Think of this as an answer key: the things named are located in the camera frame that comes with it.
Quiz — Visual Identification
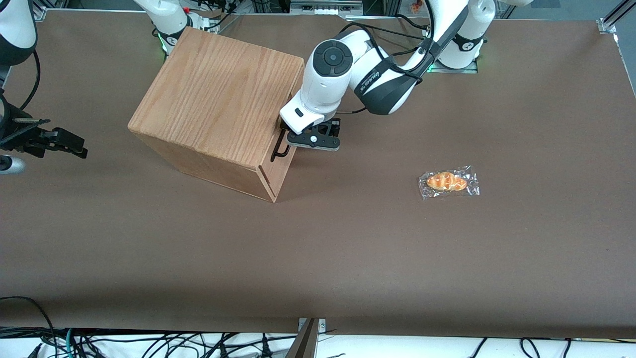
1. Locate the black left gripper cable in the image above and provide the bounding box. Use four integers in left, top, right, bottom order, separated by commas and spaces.
341, 22, 438, 116

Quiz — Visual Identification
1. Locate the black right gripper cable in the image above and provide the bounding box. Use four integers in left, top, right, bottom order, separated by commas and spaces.
19, 49, 41, 112

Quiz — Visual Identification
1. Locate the aluminium table edge rail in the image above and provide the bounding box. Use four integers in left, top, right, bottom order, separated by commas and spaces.
614, 33, 636, 97

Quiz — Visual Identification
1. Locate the black metal drawer handle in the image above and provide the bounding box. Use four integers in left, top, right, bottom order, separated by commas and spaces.
270, 130, 294, 163

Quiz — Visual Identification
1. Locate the short curved black cable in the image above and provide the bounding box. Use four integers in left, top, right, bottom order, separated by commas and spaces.
396, 14, 429, 30

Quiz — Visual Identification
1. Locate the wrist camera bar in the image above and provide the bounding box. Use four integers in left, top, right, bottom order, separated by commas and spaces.
287, 130, 342, 153
0, 156, 26, 175

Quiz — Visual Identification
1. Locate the wooden drawer front panel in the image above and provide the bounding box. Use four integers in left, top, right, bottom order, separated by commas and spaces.
259, 59, 309, 203

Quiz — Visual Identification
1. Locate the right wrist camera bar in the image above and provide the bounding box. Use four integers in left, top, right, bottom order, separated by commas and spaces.
0, 156, 26, 175

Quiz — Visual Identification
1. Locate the bread roll in clear wrapper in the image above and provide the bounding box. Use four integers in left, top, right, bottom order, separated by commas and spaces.
418, 165, 480, 200

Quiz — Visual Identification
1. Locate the wooden drawer cabinet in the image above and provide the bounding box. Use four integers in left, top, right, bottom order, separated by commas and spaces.
128, 27, 309, 203

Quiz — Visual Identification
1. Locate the aluminium corner profile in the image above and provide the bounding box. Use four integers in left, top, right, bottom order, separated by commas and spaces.
598, 0, 636, 34

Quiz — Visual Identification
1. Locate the black looped cable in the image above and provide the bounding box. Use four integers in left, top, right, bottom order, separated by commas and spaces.
0, 296, 56, 349

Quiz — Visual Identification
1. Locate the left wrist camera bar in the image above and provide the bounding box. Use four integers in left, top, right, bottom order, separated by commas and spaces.
287, 130, 342, 153

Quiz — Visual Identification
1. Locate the grey aluminium beam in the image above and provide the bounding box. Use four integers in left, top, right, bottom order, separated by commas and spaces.
286, 318, 318, 358

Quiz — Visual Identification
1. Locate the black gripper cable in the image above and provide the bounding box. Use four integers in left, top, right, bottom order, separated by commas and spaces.
19, 49, 41, 112
341, 22, 438, 116

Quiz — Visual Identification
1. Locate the grey power strip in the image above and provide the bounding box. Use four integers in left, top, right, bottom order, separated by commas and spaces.
291, 0, 364, 15

